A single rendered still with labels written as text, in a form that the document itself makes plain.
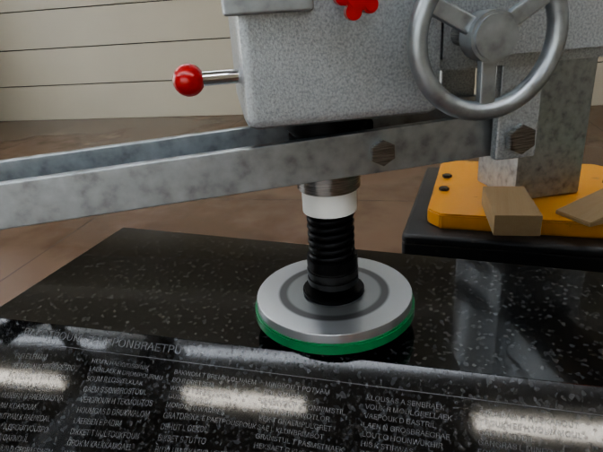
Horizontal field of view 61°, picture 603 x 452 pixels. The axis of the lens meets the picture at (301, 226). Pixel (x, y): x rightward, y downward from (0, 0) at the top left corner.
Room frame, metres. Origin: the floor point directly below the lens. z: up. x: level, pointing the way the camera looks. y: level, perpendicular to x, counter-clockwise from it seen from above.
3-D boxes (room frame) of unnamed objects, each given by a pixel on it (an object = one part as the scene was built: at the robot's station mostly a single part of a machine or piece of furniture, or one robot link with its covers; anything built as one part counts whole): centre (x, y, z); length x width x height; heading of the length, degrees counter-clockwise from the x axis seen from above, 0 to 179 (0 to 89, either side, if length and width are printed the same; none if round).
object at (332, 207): (0.62, -0.04, 1.06); 0.07 x 0.07 x 0.04
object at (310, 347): (0.62, -0.04, 0.91); 0.22 x 0.22 x 0.04
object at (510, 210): (1.13, -0.50, 0.81); 0.20 x 0.10 x 0.05; 168
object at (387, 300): (0.62, -0.04, 0.91); 0.21 x 0.21 x 0.01
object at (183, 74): (0.53, 0.08, 1.22); 0.08 x 0.03 x 0.03; 97
